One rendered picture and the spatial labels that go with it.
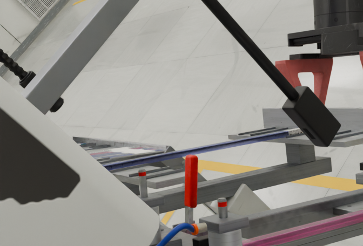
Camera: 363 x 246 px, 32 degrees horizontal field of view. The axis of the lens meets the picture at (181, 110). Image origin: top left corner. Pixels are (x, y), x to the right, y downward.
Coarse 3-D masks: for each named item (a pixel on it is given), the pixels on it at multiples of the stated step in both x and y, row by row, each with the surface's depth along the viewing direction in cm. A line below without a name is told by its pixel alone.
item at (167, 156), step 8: (256, 136) 117; (264, 136) 118; (272, 136) 119; (280, 136) 120; (216, 144) 113; (224, 144) 113; (232, 144) 114; (240, 144) 115; (168, 152) 109; (176, 152) 108; (184, 152) 109; (192, 152) 110; (200, 152) 111; (128, 160) 104; (136, 160) 104; (144, 160) 105; (152, 160) 106; (160, 160) 107; (112, 168) 102
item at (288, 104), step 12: (300, 96) 44; (312, 96) 45; (288, 108) 44; (300, 108) 44; (312, 108) 45; (324, 108) 45; (300, 120) 44; (312, 120) 45; (324, 120) 45; (336, 120) 46; (312, 132) 45; (324, 132) 45; (336, 132) 46; (324, 144) 45
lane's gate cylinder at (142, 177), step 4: (140, 172) 50; (144, 172) 50; (140, 176) 50; (144, 176) 50; (140, 180) 50; (144, 180) 50; (140, 184) 50; (144, 184) 50; (140, 188) 50; (144, 188) 50; (140, 192) 50; (144, 192) 50; (140, 196) 50; (144, 196) 50
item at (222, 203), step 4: (220, 200) 41; (224, 200) 41; (220, 204) 41; (224, 204) 41; (220, 208) 41; (224, 208) 41; (220, 212) 41; (224, 212) 41; (220, 216) 41; (224, 216) 41
